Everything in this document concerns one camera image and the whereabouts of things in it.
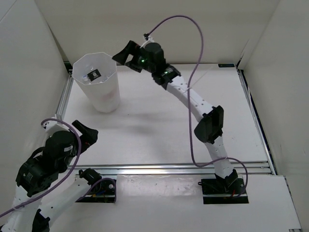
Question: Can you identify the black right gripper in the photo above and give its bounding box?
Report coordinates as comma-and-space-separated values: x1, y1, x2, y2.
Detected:
113, 41, 156, 73

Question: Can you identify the small black label bottle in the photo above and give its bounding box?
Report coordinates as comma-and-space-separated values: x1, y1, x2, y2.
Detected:
87, 69, 101, 82

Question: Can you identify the red label plastic bottle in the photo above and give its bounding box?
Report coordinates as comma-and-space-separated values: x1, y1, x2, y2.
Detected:
100, 89, 117, 102

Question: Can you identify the clear white cap bottle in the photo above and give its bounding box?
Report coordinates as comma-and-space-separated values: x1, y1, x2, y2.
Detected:
82, 75, 89, 83

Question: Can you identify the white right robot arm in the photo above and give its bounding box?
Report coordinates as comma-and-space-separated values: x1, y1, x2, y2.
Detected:
112, 41, 238, 193

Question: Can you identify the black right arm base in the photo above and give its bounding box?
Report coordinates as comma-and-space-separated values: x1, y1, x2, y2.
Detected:
197, 177, 249, 204

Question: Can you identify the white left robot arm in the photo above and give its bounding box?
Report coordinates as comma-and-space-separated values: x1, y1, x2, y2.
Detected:
0, 118, 101, 232

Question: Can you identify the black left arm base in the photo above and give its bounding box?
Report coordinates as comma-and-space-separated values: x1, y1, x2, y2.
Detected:
75, 177, 117, 203

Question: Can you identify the white translucent plastic bin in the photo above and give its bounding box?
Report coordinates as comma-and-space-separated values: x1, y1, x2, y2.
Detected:
72, 52, 120, 113

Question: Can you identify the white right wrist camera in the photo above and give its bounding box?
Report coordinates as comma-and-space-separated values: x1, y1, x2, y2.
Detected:
140, 34, 154, 48

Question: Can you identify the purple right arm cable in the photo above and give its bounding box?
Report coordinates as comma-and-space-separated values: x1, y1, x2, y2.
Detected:
143, 15, 249, 199

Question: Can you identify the aluminium right rail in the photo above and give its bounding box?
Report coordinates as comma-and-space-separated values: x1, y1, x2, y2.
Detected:
237, 68, 278, 175

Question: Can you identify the aluminium front rail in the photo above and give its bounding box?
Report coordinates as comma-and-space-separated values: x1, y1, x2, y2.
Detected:
73, 162, 275, 175

